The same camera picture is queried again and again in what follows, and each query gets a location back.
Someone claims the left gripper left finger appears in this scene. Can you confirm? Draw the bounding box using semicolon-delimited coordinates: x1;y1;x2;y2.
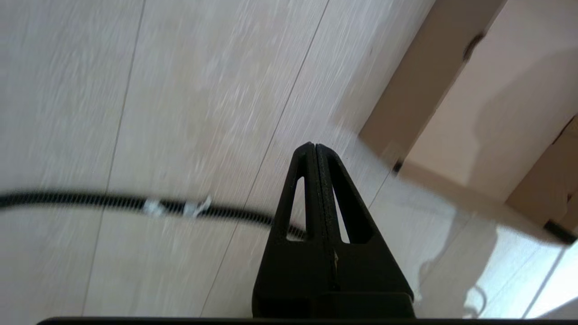
252;142;338;317

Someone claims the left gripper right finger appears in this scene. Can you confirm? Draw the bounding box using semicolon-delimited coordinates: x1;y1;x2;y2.
317;144;415;295

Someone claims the cardboard shoe box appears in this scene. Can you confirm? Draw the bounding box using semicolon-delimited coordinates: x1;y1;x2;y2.
359;0;578;246

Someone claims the long black corrugated conduit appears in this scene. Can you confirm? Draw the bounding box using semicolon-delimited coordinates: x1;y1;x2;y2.
0;192;308;240

